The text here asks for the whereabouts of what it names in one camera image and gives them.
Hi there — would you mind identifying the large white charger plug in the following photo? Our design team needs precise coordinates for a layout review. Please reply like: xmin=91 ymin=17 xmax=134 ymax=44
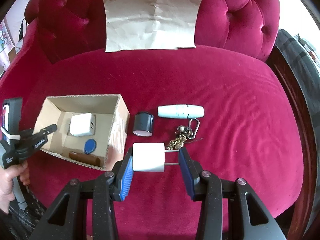
xmin=69 ymin=113 xmax=96 ymax=137

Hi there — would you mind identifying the small white charger plug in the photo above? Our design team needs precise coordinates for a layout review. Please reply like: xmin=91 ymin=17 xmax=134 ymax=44
xmin=132 ymin=142 xmax=178 ymax=172

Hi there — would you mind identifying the cardboard box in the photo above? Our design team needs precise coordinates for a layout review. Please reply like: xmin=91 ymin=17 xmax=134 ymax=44
xmin=34 ymin=94 xmax=130 ymax=171

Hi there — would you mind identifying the brown lipstick tube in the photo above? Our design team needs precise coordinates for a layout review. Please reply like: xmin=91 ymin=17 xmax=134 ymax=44
xmin=69 ymin=152 xmax=100 ymax=166

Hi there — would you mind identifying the blue key fob tag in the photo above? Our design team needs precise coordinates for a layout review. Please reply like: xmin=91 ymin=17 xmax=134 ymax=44
xmin=84 ymin=139 xmax=97 ymax=154

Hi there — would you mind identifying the person's left hand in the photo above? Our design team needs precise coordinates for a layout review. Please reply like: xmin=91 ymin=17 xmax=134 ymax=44
xmin=0 ymin=160 xmax=30 ymax=214

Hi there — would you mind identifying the white oblong tube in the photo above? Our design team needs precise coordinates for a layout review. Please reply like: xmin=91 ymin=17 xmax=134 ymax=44
xmin=157 ymin=104 xmax=204 ymax=119

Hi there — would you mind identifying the small dark cylindrical jar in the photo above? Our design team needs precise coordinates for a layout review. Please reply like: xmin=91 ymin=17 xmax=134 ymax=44
xmin=133 ymin=112 xmax=154 ymax=137

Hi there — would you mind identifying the hello kitty poster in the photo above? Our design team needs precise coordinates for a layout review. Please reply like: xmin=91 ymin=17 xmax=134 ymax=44
xmin=0 ymin=22 xmax=14 ymax=66

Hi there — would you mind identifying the brown paper sheet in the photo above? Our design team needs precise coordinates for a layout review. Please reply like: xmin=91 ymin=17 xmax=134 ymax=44
xmin=103 ymin=0 xmax=202 ymax=53

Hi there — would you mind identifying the grey plaid blanket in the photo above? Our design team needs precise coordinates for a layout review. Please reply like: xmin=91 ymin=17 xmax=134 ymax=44
xmin=274 ymin=28 xmax=320 ymax=205

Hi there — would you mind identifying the keychain with gold charm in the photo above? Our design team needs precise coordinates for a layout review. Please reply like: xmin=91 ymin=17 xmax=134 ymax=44
xmin=166 ymin=118 xmax=200 ymax=151

